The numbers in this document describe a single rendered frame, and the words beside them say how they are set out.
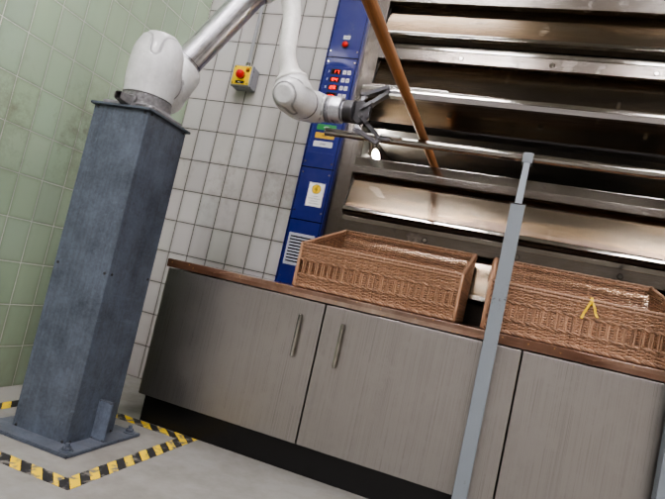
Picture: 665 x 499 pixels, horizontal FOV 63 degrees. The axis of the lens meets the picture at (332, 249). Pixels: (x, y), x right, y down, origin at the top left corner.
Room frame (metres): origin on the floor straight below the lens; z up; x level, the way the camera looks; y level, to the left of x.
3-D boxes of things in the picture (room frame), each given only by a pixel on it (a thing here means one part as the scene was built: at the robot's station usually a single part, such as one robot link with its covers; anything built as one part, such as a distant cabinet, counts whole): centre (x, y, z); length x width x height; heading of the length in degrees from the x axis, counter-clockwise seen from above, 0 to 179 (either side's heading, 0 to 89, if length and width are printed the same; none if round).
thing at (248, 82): (2.47, 0.57, 1.46); 0.10 x 0.07 x 0.10; 72
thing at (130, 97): (1.68, 0.68, 1.03); 0.22 x 0.18 x 0.06; 162
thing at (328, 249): (1.97, -0.22, 0.72); 0.56 x 0.49 x 0.28; 72
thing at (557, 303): (1.78, -0.81, 0.72); 0.56 x 0.49 x 0.28; 73
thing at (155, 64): (1.71, 0.68, 1.17); 0.18 x 0.16 x 0.22; 11
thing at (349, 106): (1.78, 0.02, 1.19); 0.09 x 0.07 x 0.08; 72
